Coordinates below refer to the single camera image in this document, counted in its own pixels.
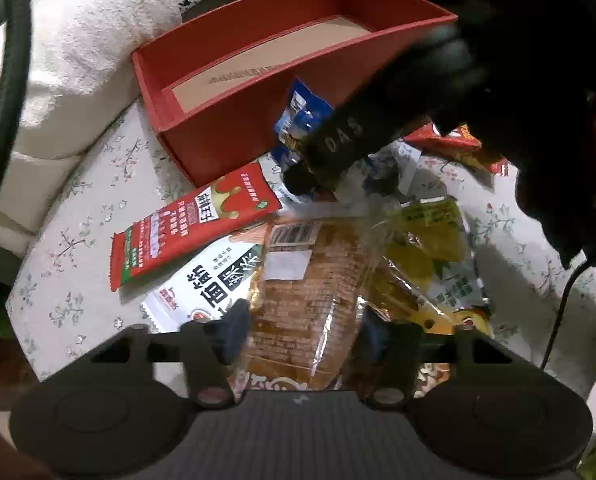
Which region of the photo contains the yellow chips bag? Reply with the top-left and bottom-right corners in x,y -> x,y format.
358,265 -> 494,346

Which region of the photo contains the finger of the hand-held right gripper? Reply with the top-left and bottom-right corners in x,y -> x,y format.
283,29 -> 480,197

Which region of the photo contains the thick black cable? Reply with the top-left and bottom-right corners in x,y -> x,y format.
0,0 -> 32,256

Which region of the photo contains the red cardboard box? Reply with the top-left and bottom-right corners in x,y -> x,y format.
132,0 -> 459,188

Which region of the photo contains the thin black cable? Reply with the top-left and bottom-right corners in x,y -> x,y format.
545,257 -> 596,373

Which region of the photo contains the sliced bread loaf bag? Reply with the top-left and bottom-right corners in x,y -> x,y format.
238,200 -> 393,391

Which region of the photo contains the brown patterned packet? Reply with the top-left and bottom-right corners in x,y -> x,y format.
238,360 -> 454,396

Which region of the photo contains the cream sofa cushion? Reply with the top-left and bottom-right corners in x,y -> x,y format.
0,150 -> 86,261

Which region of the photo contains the white black-lettered snack packet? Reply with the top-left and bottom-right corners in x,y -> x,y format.
140,245 -> 266,333

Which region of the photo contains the blue snack packet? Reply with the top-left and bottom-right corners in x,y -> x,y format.
270,79 -> 335,196

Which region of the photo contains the white fluffy blanket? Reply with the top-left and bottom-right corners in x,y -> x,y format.
0,0 -> 183,161

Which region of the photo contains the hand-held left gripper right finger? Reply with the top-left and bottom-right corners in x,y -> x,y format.
352,312 -> 518,408

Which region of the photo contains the yellow mango snack packet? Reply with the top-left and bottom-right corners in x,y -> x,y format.
378,197 -> 491,311

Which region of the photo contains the orange red snack packet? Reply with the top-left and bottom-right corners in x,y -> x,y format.
403,121 -> 513,177

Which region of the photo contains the white printed plastic packet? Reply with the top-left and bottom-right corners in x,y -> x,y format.
365,139 -> 425,197

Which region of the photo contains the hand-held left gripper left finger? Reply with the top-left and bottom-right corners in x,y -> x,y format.
78,304 -> 251,407

